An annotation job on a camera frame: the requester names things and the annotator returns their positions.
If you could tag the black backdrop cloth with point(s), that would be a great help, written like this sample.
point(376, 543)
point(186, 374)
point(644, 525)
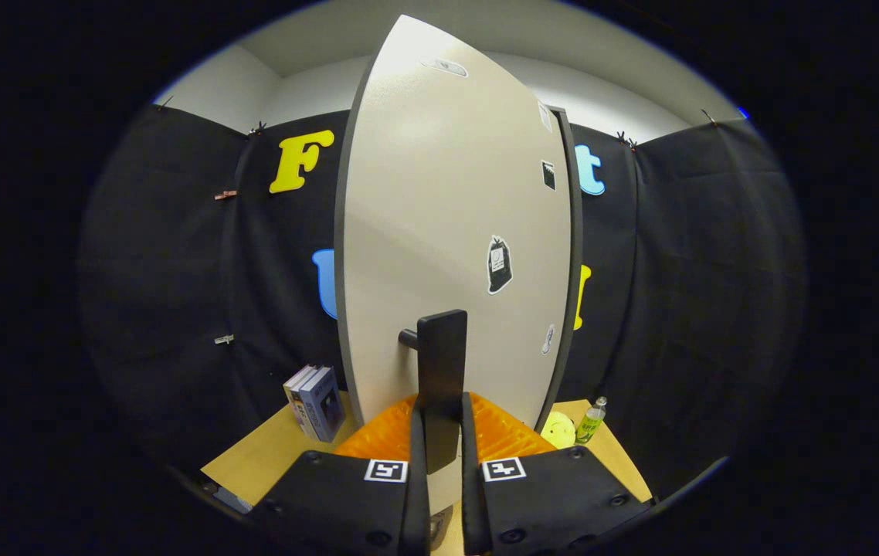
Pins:
point(177, 270)

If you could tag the yellow plush toy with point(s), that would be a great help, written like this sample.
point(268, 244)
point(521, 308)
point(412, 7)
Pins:
point(558, 430)

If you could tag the white book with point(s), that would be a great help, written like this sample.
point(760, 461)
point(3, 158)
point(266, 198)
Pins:
point(296, 390)

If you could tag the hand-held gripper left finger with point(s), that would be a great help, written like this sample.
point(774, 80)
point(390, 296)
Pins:
point(418, 502)

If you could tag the red clip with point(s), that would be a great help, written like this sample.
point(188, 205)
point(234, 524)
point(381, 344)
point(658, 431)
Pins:
point(225, 194)

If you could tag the green drink bottle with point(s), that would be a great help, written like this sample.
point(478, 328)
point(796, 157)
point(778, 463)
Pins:
point(590, 422)

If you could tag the blue book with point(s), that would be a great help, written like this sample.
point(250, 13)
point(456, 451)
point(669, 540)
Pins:
point(325, 401)

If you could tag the grey shoe cabinet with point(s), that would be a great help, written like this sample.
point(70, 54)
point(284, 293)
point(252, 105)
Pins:
point(575, 270)

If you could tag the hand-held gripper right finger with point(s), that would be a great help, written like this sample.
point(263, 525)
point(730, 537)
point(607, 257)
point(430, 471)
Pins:
point(472, 502)

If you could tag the beige shoe cabinet door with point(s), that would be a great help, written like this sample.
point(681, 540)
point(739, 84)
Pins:
point(424, 193)

